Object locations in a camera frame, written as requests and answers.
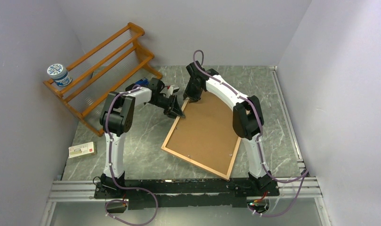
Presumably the small white red box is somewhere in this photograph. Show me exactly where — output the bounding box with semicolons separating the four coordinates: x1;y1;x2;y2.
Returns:
68;142;97;159

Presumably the blue stapler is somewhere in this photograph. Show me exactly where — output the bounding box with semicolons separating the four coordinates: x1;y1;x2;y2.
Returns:
125;78;149;91

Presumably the blue white jar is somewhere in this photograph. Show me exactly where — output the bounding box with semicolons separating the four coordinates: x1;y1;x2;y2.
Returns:
47;64;73;87

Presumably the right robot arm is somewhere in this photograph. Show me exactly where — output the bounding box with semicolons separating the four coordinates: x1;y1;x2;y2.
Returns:
183;61;279;196

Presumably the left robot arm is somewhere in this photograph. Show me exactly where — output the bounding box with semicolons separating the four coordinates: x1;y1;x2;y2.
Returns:
99;78;185;198

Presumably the light wooden picture frame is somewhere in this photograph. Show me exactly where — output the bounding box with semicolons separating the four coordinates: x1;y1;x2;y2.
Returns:
160;90;243;181

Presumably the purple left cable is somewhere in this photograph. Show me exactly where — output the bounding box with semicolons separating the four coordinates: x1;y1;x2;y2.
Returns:
102;86;159;226

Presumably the black base bar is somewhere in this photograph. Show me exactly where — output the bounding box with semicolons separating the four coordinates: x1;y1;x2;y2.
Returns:
94;178;280;210

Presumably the brown backing board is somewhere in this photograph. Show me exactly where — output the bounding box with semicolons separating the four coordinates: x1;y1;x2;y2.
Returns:
164;92;239;177

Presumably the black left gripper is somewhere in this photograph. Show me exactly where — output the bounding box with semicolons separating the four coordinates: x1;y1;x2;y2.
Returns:
150;94;185;121

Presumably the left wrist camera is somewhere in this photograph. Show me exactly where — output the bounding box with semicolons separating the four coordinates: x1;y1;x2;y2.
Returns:
167;85;180;96

